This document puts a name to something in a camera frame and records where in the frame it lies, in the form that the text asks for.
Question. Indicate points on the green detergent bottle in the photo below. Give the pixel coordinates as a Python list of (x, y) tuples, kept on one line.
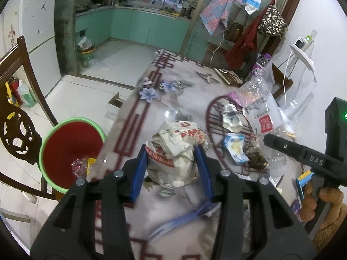
[(25, 96)]

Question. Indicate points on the white desk lamp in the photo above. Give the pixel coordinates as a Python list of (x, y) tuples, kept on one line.
[(303, 58)]

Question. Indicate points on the brown handbag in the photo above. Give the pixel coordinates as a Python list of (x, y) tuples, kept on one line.
[(234, 32)]

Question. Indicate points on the small wooden piece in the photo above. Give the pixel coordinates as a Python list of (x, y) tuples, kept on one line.
[(206, 77)]

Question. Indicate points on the blue ribbon strip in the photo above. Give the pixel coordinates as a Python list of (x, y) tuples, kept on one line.
[(187, 218)]

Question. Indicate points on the blue yellow packet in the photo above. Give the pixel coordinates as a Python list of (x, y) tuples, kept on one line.
[(302, 182)]

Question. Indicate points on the white paper wrapper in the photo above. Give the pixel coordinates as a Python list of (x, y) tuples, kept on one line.
[(173, 146)]

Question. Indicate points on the brown wooden trivet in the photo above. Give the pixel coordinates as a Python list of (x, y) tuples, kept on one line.
[(229, 77)]

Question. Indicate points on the brown crumpled wrapper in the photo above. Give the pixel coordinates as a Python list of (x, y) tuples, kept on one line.
[(256, 157)]

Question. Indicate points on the clear plastic bag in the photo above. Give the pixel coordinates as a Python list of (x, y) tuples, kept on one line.
[(264, 108)]

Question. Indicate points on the plastic bottle with purple label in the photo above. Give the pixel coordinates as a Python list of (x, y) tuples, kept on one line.
[(260, 66)]

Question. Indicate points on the blue card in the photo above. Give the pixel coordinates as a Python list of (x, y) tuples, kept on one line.
[(296, 208)]

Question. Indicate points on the black patterned bag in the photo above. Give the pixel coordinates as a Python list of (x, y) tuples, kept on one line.
[(272, 21)]

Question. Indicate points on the pink blue plaid towel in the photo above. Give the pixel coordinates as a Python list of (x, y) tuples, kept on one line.
[(217, 10)]

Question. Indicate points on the silver foil scrap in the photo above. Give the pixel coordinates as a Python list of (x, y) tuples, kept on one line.
[(275, 181)]

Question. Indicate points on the dark carved wooden chair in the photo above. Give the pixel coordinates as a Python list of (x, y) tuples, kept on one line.
[(25, 62)]

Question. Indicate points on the teal kitchen cabinets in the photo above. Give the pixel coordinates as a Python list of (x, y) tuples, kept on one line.
[(141, 24)]

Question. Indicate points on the red bottle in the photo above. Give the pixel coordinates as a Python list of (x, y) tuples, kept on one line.
[(16, 92)]

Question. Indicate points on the pink packet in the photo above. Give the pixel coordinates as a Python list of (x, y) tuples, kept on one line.
[(234, 97)]

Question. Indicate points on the white wall charger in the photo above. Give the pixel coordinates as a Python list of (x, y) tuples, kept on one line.
[(302, 42)]

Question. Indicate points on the green trash can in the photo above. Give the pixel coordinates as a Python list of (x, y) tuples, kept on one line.
[(85, 57)]

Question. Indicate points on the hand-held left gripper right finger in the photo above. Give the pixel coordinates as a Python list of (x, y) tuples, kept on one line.
[(202, 173)]

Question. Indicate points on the cardboard box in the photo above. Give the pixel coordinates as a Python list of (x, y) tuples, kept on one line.
[(116, 101)]

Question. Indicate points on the red basin with green rim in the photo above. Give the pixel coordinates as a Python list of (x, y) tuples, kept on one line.
[(67, 146)]

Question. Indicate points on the crumpled silver wrapper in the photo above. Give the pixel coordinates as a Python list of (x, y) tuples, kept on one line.
[(231, 116)]

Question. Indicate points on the white refrigerator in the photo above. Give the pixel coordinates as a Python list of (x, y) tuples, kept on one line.
[(35, 19)]

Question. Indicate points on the red crumpled wrapper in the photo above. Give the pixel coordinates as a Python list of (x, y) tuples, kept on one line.
[(79, 167)]

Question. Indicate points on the person's right hand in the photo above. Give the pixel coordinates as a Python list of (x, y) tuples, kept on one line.
[(307, 205)]

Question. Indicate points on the yellow container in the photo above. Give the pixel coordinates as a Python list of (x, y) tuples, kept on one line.
[(9, 92)]

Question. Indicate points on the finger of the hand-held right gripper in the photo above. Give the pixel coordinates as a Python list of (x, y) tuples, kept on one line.
[(282, 145)]

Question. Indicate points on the brown wooden chair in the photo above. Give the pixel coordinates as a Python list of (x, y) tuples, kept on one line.
[(280, 78)]

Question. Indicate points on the blue white packet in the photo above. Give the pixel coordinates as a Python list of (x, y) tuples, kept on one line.
[(234, 147)]

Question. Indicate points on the red garment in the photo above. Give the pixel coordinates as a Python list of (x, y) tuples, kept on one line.
[(242, 48)]

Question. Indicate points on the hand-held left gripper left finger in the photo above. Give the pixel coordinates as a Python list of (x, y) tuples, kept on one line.
[(138, 173)]

